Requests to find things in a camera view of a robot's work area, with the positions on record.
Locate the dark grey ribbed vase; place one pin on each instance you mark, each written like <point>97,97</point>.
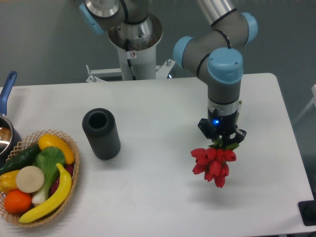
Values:
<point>100,128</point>

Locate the yellow banana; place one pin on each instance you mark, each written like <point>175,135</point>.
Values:
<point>52,202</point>

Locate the orange fruit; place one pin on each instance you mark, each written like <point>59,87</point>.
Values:
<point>17,202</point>

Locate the red tulip bouquet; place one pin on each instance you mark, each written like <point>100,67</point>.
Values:
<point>213,161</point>

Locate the woven wicker basket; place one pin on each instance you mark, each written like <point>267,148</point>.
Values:
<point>25,143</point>

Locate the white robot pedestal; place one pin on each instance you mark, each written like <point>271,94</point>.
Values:
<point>136,47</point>

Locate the yellow bell pepper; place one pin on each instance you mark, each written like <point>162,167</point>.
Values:
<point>8,181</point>

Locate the white frame at right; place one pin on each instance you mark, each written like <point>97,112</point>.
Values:
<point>310,104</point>

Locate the red vegetable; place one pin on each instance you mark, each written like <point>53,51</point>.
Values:
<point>53,188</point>

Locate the black device at edge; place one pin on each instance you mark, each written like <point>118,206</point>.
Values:
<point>308,212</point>

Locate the green cucumber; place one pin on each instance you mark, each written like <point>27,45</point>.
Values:
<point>21,160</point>

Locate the blue handled saucepan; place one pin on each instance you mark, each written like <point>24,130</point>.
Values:
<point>9,137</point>

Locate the beige round slice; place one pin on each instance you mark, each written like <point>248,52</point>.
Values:
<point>30,179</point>

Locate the yellow squash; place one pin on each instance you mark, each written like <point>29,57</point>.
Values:
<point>50,140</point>

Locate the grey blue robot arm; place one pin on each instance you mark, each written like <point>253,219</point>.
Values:
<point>214,59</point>

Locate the green bok choy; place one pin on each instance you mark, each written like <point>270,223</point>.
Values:
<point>46,161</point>

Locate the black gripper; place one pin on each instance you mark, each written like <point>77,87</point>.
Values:
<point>217,125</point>

